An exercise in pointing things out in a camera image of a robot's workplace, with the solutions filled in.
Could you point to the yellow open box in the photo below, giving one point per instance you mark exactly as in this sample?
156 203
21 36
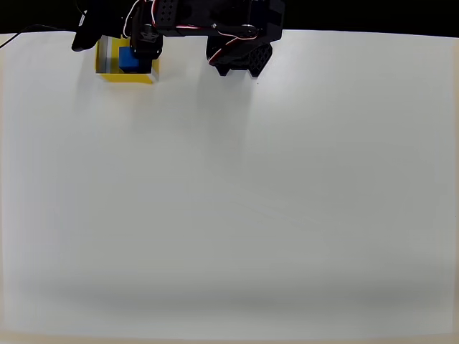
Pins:
125 78

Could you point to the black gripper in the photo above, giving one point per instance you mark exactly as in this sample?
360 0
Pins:
146 54

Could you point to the black bar-shaped wrist camera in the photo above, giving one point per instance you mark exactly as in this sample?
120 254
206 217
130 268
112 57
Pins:
87 32

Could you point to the black lattice robot base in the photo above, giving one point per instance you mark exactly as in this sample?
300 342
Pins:
251 59

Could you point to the blue block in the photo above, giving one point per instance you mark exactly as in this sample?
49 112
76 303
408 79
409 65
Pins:
128 59

